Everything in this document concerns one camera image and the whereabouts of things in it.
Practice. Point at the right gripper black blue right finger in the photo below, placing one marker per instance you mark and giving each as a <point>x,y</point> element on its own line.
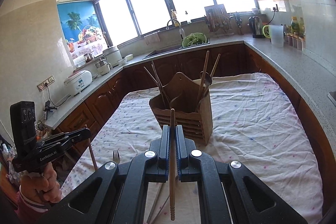
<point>229,192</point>

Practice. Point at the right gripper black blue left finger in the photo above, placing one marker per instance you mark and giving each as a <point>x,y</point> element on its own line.
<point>115,193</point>

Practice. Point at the brown wooden chopstick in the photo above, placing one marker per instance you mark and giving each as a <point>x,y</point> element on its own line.
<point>172,162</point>

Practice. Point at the steel spoon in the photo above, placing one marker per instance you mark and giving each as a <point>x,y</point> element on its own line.
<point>206,83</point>

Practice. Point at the light wooden chopstick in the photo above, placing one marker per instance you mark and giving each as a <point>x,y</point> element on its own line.
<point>215,65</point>

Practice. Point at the person's left hand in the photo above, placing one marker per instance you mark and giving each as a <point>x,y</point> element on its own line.
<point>42,189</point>

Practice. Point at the silver fork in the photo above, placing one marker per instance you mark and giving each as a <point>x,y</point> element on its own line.
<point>116,156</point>

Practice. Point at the white floral tablecloth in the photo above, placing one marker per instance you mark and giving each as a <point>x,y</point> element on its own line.
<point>254,122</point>

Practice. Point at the white rice cooker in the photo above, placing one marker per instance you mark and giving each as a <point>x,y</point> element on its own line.
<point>77,82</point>

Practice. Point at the wooden utensil holder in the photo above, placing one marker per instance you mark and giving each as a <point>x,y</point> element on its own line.
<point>194,116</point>

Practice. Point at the small white blender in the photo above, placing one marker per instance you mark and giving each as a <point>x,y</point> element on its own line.
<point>103,67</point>

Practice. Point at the dark fork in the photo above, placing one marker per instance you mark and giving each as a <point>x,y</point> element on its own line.
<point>153,79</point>

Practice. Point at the white steamer pot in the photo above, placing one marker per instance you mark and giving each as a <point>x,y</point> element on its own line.
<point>112,55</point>

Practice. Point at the fruit poster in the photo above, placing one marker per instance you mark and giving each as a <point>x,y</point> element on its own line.
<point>81,29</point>

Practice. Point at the green vegetable colander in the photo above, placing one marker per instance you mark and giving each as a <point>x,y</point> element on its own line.
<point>194,39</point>

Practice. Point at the chrome sink faucet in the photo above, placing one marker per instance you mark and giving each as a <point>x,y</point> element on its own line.
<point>176,24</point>

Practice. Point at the white plastic jug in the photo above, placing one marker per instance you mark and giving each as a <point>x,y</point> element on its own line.
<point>275,33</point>

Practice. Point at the black electric kettle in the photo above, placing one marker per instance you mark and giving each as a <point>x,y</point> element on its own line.
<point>256,27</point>

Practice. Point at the knife rack with board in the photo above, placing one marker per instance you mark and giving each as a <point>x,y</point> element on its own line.
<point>217,20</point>

